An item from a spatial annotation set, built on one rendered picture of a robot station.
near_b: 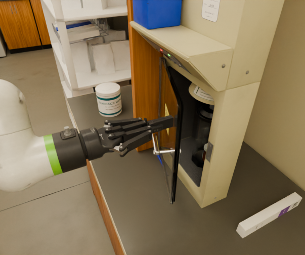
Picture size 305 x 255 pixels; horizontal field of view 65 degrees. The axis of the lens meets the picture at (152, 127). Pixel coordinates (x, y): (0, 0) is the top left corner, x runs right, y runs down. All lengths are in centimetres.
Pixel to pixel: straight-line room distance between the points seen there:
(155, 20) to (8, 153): 46
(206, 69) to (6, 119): 41
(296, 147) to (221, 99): 54
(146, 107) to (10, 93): 56
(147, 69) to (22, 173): 56
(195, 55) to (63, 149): 33
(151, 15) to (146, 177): 60
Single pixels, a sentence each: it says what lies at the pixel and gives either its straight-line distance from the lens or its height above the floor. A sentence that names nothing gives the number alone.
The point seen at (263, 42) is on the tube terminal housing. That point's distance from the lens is 62.
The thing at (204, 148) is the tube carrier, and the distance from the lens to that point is 87.
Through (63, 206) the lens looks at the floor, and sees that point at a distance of 217.
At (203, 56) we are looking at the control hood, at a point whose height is 150.
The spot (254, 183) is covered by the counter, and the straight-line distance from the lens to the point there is 105.
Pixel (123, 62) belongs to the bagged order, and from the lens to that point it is 190.
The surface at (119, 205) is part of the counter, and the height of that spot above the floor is 94.
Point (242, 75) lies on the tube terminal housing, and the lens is 61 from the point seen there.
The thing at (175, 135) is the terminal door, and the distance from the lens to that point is 62.
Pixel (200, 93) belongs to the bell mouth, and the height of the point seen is 134.
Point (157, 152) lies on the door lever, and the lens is 70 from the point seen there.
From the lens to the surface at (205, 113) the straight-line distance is 80.
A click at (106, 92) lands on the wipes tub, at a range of 126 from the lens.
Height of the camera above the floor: 168
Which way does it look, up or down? 37 degrees down
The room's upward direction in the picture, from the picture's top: straight up
